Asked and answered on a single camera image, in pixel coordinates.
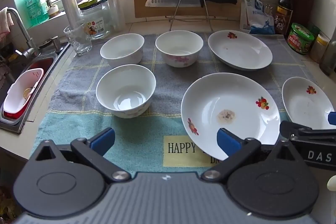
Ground white plate fruit print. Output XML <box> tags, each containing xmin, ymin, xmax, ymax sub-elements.
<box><xmin>181</xmin><ymin>72</ymin><xmax>281</xmax><ymax>161</ymax></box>
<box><xmin>208</xmin><ymin>30</ymin><xmax>273</xmax><ymax>71</ymax></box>
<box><xmin>282</xmin><ymin>77</ymin><xmax>336</xmax><ymax>131</ymax></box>

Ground steel sink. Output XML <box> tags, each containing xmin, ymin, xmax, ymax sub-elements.
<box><xmin>0</xmin><ymin>36</ymin><xmax>71</xmax><ymax>134</ymax></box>

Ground clear drinking glass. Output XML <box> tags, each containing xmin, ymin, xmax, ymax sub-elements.
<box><xmin>64</xmin><ymin>23</ymin><xmax>93</xmax><ymax>56</ymax></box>

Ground spice jar yellow lid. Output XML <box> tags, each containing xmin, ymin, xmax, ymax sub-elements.
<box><xmin>310</xmin><ymin>34</ymin><xmax>330</xmax><ymax>63</ymax></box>

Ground glass jar green lid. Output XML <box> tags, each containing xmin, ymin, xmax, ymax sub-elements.
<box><xmin>78</xmin><ymin>0</ymin><xmax>111</xmax><ymax>40</ymax></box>

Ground dark vinegar bottle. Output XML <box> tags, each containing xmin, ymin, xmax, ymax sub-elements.
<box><xmin>274</xmin><ymin>0</ymin><xmax>296</xmax><ymax>34</ymax></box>

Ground short plastic wrap roll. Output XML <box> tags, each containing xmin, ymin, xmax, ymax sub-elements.
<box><xmin>58</xmin><ymin>0</ymin><xmax>80</xmax><ymax>28</ymax></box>

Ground grey and teal checked towel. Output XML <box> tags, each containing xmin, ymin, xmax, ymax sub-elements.
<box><xmin>31</xmin><ymin>31</ymin><xmax>319</xmax><ymax>178</ymax></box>

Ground pink cloth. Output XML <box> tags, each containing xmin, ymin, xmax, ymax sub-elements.
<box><xmin>0</xmin><ymin>7</ymin><xmax>14</xmax><ymax>36</ymax></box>

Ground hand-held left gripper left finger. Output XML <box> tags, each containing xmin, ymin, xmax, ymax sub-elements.
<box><xmin>31</xmin><ymin>127</ymin><xmax>132</xmax><ymax>184</ymax></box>

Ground small potted plant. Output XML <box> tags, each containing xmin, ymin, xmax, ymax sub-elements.
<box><xmin>45</xmin><ymin>0</ymin><xmax>61</xmax><ymax>18</ymax></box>

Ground sauce jar green lid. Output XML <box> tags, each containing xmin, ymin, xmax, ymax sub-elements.
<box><xmin>287</xmin><ymin>23</ymin><xmax>315</xmax><ymax>55</ymax></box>

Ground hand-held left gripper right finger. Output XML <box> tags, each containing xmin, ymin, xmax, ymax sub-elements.
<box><xmin>201</xmin><ymin>127</ymin><xmax>306</xmax><ymax>184</ymax></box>

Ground plain white bowl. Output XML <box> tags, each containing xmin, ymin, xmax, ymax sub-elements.
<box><xmin>100</xmin><ymin>33</ymin><xmax>145</xmax><ymax>68</ymax></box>

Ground metal faucet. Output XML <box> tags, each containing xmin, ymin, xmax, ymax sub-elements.
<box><xmin>7</xmin><ymin>7</ymin><xmax>40</xmax><ymax>56</ymax></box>

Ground white bowl pink flowers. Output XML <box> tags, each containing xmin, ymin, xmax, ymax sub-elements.
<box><xmin>155</xmin><ymin>30</ymin><xmax>204</xmax><ymax>67</ymax></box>

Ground brown knife block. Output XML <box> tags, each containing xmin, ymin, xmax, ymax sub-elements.
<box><xmin>290</xmin><ymin>0</ymin><xmax>315</xmax><ymax>30</ymax></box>

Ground white bowl faint floral print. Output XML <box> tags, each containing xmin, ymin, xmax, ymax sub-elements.
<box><xmin>96</xmin><ymin>64</ymin><xmax>156</xmax><ymax>119</ymax></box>

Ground white drain basket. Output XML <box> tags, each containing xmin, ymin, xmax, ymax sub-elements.
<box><xmin>3</xmin><ymin>68</ymin><xmax>45</xmax><ymax>115</ymax></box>

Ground white and blue salt bag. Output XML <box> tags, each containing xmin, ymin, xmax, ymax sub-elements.
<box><xmin>239</xmin><ymin>0</ymin><xmax>276</xmax><ymax>35</ymax></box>

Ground red basin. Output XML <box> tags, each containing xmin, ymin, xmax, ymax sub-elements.
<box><xmin>2</xmin><ymin>57</ymin><xmax>57</xmax><ymax>125</ymax></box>

